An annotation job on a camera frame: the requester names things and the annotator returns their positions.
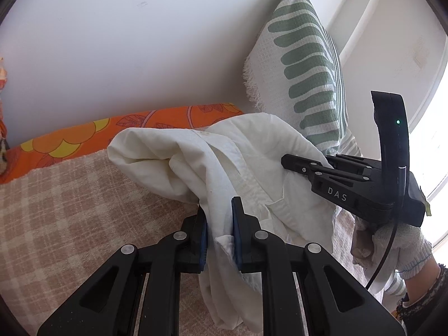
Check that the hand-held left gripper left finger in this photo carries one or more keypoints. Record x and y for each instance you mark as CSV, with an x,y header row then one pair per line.
x,y
203,241

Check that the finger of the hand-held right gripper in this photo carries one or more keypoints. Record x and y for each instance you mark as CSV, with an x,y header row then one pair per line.
x,y
301,166
353,168

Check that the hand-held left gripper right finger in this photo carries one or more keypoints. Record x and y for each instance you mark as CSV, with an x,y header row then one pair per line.
x,y
235,231

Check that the white long-sleeved shirt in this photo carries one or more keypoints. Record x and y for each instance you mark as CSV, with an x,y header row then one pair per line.
x,y
245,154

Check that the person's right forearm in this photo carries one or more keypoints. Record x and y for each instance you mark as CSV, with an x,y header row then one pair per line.
x,y
423,283

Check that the person's right hand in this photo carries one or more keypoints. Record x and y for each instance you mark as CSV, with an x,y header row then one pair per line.
x,y
409,245

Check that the green patterned white cushion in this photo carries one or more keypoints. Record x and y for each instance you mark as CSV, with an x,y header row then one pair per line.
x,y
297,59

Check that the pink checked blanket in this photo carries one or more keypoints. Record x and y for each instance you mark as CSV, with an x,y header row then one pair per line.
x,y
87,199

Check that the orange floral sheet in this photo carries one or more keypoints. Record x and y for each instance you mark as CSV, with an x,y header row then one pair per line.
x,y
105,129

